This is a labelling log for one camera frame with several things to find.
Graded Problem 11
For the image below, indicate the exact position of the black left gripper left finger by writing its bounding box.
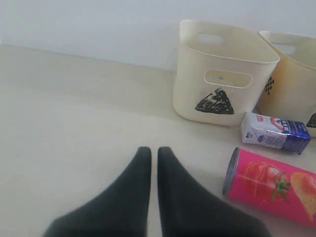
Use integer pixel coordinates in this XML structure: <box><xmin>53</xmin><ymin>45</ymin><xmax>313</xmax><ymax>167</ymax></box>
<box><xmin>44</xmin><ymin>147</ymin><xmax>152</xmax><ymax>237</ymax></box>

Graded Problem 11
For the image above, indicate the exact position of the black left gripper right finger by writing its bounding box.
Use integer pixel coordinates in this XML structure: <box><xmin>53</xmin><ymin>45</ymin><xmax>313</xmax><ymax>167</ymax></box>
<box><xmin>157</xmin><ymin>147</ymin><xmax>271</xmax><ymax>237</ymax></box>

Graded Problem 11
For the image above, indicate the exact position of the pink Lays chips can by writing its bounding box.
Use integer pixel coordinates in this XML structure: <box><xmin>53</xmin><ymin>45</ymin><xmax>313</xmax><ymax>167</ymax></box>
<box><xmin>223</xmin><ymin>148</ymin><xmax>316</xmax><ymax>228</ymax></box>

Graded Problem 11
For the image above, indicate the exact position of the white blue milk carton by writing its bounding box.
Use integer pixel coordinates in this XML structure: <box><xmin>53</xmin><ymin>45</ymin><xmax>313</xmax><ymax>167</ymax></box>
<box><xmin>241</xmin><ymin>112</ymin><xmax>311</xmax><ymax>154</ymax></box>

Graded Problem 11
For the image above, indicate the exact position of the cream bin triangle mark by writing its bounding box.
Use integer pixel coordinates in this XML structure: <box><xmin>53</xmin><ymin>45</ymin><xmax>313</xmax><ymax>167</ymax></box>
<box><xmin>173</xmin><ymin>20</ymin><xmax>280</xmax><ymax>126</ymax></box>

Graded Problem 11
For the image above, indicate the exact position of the cream bin square mark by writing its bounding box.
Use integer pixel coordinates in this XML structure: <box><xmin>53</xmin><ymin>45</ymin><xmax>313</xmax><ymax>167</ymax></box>
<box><xmin>257</xmin><ymin>31</ymin><xmax>316</xmax><ymax>137</ymax></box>

